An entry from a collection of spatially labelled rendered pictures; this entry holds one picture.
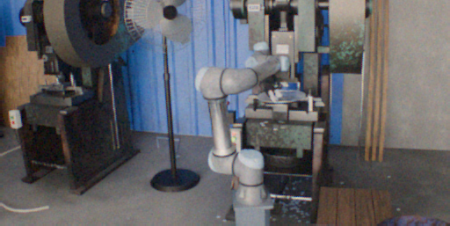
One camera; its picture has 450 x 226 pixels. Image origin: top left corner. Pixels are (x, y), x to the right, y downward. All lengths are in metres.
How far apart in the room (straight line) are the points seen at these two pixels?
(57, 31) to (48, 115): 0.74
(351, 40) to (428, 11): 1.68
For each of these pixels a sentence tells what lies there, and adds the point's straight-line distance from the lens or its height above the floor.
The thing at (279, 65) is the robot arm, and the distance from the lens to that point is 1.99.
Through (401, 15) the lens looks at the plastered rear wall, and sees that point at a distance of 3.66.
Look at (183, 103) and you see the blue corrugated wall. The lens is 4.06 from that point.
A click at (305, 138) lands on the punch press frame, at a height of 0.57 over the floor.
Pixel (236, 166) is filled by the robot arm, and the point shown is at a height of 0.63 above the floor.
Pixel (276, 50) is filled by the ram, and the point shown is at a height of 1.06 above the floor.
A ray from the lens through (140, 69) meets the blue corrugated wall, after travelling 4.19.
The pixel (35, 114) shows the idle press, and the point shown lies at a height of 0.58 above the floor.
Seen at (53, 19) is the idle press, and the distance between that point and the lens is 2.76.
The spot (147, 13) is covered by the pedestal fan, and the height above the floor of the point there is 1.29.
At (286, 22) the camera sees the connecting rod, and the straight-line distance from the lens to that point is 2.46.
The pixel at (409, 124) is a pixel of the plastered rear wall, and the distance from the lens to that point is 3.86.
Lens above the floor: 1.40
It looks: 15 degrees down
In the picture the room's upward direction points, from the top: 2 degrees counter-clockwise
